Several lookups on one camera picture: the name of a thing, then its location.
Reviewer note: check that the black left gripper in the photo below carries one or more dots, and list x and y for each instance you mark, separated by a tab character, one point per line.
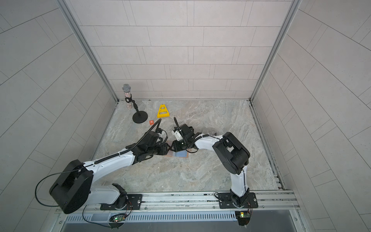
164	149

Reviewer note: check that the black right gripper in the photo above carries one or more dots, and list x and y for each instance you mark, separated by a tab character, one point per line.
176	147

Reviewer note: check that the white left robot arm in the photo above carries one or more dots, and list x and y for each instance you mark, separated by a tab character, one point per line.
73	187

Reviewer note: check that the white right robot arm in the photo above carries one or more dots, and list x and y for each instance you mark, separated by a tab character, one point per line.
231	152

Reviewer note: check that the black round-base stand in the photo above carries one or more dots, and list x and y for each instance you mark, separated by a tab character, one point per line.
140	116

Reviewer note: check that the yellow triangular stand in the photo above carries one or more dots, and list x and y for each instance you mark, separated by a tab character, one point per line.
163	111

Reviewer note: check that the glass bottle with grey cap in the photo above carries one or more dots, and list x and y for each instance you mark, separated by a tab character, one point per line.
126	89

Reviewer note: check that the white vent grille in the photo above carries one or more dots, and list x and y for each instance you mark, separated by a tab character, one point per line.
186	216

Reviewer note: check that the left green circuit board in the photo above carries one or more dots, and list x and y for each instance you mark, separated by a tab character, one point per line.
117	220

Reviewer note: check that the right circuit board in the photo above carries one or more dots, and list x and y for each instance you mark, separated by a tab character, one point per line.
243	217

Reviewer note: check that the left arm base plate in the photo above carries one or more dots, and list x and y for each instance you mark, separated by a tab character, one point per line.
127	202

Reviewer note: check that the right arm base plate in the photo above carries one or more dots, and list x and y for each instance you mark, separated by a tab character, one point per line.
230	200

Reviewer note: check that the aluminium mounting rail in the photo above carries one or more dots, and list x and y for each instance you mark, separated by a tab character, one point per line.
204	201

